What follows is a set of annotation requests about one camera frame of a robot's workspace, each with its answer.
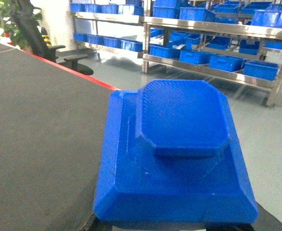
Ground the blue plastic block part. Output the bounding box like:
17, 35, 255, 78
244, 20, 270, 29
94, 79, 258, 229

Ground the stainless steel shelf rack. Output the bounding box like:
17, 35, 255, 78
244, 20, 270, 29
68, 0, 282, 106

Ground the black office chair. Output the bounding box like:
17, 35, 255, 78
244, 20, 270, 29
9, 0, 94, 76

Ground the green potted plant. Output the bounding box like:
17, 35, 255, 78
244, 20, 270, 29
0, 0, 42, 50

